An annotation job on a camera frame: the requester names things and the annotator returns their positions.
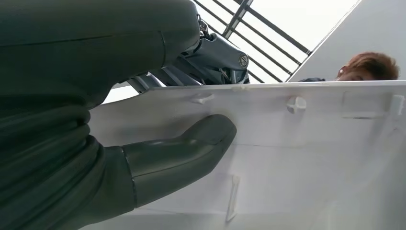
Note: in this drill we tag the black window frame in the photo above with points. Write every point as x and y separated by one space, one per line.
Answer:
240 16

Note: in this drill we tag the person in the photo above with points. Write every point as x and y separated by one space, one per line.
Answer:
371 66

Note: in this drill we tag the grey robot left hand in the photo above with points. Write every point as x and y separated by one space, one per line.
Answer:
79 47

